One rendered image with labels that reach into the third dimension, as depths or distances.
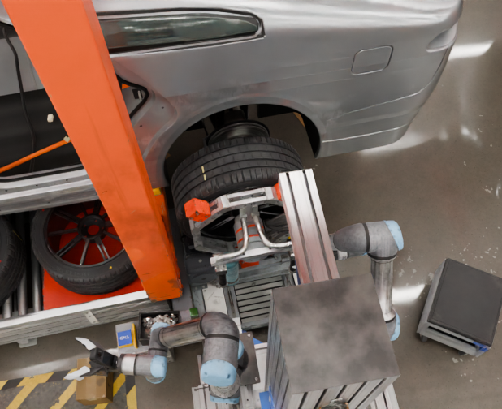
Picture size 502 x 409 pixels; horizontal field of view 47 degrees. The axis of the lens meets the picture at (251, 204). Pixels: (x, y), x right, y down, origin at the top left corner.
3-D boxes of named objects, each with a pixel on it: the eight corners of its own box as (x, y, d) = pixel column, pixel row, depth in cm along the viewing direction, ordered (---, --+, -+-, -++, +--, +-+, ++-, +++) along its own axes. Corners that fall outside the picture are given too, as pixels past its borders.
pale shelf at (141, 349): (198, 309, 302) (197, 307, 300) (204, 341, 295) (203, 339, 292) (116, 326, 299) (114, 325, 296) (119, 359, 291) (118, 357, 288)
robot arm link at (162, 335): (223, 299, 194) (144, 322, 227) (219, 331, 189) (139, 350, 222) (248, 308, 200) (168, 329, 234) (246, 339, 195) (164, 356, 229)
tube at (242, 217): (246, 217, 265) (245, 206, 256) (255, 255, 256) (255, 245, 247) (208, 224, 264) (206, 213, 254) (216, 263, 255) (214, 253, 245)
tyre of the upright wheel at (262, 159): (302, 122, 264) (158, 151, 260) (315, 165, 253) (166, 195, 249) (297, 191, 322) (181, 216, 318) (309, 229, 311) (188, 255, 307)
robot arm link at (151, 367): (166, 381, 212) (162, 376, 205) (136, 378, 213) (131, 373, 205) (169, 359, 216) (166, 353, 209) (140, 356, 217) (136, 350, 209)
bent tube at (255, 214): (288, 208, 267) (289, 198, 258) (298, 246, 258) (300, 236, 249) (251, 216, 265) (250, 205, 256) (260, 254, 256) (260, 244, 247)
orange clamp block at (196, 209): (209, 200, 259) (193, 196, 253) (211, 216, 256) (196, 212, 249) (198, 208, 263) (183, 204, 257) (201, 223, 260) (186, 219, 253)
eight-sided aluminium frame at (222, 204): (297, 230, 306) (305, 178, 258) (300, 242, 303) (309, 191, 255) (196, 251, 301) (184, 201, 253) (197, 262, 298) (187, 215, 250)
